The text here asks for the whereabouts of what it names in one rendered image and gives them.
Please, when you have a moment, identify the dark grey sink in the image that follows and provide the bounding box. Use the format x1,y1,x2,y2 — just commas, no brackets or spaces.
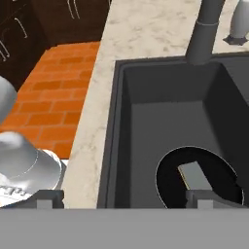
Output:
96,52,249,209

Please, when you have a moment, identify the dark brown cupboard run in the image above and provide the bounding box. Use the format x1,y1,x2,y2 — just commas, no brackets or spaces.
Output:
0,0,112,92

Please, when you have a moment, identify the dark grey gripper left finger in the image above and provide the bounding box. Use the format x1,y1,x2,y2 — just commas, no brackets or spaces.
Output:
12,189,65,209

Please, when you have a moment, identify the grey sponge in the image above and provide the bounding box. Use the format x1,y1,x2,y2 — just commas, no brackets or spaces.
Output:
177,160,214,193

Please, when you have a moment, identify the dark grey tap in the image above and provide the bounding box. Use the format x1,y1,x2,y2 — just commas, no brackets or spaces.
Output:
185,0,227,66

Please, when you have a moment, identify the black round pan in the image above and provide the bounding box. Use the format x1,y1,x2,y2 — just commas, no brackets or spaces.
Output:
155,146,245,209

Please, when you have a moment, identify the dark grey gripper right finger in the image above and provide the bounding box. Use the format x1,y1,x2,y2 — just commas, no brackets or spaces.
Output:
185,189,245,209

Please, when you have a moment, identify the grey soap dispenser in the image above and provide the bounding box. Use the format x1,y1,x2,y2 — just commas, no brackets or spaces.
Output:
222,0,249,47

